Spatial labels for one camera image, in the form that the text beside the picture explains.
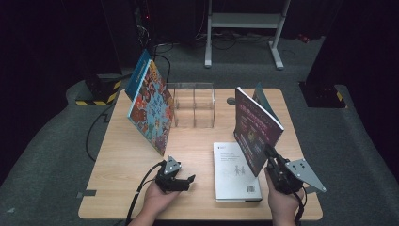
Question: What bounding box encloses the dark blue picture book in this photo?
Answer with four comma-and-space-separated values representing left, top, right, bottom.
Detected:
124, 48, 152, 102

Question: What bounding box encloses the clear acrylic book rack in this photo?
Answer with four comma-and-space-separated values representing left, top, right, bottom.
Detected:
166, 82, 217, 130

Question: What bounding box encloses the person's left hand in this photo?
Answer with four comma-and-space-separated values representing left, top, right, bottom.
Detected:
142, 181, 182, 218

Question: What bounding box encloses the white book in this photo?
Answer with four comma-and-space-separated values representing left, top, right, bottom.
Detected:
212, 141, 263, 202

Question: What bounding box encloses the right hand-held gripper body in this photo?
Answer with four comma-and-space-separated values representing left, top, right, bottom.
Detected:
266, 157, 327, 196

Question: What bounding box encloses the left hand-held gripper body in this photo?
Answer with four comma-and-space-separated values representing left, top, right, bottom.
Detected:
155, 155, 184, 193

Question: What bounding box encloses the hand-held gripper cable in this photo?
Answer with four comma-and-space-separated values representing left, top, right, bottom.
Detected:
124, 161, 166, 226
293, 186, 309, 225

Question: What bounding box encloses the thin black floor cable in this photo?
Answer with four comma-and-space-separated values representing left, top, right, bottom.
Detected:
85, 103, 117, 163

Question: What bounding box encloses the left hand-held gripper cable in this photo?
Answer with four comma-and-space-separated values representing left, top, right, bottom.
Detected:
124, 161, 166, 226

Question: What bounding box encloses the right hand-held gripper cable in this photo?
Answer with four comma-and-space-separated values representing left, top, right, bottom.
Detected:
293, 186, 309, 225

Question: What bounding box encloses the looped black cable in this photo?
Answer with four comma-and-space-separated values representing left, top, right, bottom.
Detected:
154, 53, 172, 83

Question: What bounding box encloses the person's right hand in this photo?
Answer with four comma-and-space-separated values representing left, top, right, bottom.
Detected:
263, 168, 306, 219

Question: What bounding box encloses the black equipment tower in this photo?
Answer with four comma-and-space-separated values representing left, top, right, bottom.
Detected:
100, 0, 158, 69

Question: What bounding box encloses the colourful illustrated picture book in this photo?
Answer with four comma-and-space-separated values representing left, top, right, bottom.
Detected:
126, 58, 176, 157

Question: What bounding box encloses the dark purple paperback book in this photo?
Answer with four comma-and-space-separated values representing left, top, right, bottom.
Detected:
233, 82, 285, 178

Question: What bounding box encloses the white metal stand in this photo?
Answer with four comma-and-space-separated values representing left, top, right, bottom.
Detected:
204, 0, 291, 71

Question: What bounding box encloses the black cable bundle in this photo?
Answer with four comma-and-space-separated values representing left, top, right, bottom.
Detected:
194, 31, 274, 51

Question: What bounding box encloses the black base with yellow mark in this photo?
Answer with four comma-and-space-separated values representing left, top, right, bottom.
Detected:
299, 81, 347, 109

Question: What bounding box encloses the black yellow striped base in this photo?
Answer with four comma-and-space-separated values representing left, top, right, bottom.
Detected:
74, 73, 123, 106

